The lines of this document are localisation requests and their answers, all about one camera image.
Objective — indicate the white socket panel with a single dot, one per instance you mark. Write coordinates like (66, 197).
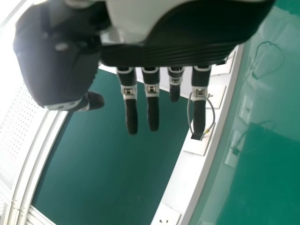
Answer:
(167, 215)
(226, 68)
(211, 143)
(219, 96)

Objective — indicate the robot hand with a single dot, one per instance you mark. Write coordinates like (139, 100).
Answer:
(178, 37)

